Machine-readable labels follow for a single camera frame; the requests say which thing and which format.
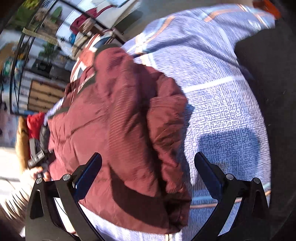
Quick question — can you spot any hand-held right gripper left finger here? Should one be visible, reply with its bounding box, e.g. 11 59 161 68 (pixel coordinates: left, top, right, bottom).
24 152 102 241

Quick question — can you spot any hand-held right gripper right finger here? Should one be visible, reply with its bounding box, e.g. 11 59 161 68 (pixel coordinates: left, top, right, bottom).
194 152 271 241

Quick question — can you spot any maroon zip jacket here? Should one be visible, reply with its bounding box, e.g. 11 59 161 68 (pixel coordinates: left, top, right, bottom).
47 35 193 234

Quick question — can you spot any person's left hand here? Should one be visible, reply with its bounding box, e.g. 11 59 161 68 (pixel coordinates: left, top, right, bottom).
23 166 52 184

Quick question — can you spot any dark grey folded garment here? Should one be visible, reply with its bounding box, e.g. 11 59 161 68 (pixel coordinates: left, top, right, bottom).
38 125 52 151

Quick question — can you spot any tan folded garment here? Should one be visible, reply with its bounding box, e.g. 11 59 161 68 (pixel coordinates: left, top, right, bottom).
15 116 31 173

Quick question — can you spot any red folded garment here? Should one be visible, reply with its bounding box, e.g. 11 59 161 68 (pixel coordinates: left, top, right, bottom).
26 112 47 141

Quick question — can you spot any wooden drawer chest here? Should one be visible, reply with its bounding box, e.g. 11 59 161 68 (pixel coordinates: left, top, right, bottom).
27 78 67 113

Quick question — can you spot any blue patterned blanket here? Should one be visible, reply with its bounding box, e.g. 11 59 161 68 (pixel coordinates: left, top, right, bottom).
80 4 277 241

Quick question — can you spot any green potted plant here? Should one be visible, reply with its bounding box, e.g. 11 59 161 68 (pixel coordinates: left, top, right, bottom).
38 42 57 69

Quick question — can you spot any black cushion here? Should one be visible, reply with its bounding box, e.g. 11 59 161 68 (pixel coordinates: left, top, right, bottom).
234 21 296 209

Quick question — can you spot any orange object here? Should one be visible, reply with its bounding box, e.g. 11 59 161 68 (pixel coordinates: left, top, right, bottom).
253 0 282 19

